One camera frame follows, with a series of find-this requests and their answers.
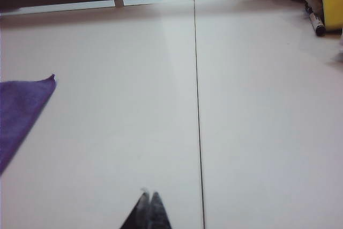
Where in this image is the black marker pen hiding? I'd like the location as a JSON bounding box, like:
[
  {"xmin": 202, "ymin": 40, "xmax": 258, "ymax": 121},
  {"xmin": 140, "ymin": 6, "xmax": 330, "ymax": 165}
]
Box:
[{"xmin": 303, "ymin": 3, "xmax": 327, "ymax": 38}]

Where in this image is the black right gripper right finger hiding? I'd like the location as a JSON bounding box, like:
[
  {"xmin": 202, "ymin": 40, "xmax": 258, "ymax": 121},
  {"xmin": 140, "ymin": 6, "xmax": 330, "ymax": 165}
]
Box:
[{"xmin": 151, "ymin": 191, "xmax": 173, "ymax": 229}]

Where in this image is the yellow sponge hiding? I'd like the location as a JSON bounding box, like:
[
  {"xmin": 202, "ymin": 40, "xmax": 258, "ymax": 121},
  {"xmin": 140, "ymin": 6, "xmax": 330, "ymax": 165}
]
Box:
[{"xmin": 318, "ymin": 0, "xmax": 343, "ymax": 33}]

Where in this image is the purple microfiber cloth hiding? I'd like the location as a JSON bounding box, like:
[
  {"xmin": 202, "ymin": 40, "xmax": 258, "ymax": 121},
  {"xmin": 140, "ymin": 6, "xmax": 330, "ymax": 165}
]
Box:
[{"xmin": 0, "ymin": 74, "xmax": 57, "ymax": 176}]

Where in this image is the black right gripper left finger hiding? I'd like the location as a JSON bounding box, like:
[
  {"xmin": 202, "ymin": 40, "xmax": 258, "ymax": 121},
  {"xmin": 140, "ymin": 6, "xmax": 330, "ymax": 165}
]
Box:
[{"xmin": 118, "ymin": 189, "xmax": 153, "ymax": 229}]

